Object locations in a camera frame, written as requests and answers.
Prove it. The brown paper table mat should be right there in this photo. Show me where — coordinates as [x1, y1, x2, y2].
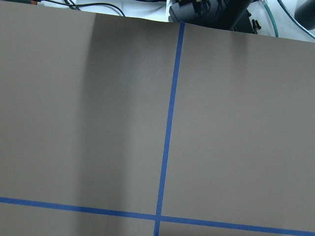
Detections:
[0, 1, 315, 236]

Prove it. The black monitor base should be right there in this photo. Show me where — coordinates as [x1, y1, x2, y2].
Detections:
[168, 0, 252, 33]

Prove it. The black cable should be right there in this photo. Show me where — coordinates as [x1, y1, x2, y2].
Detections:
[41, 0, 126, 17]

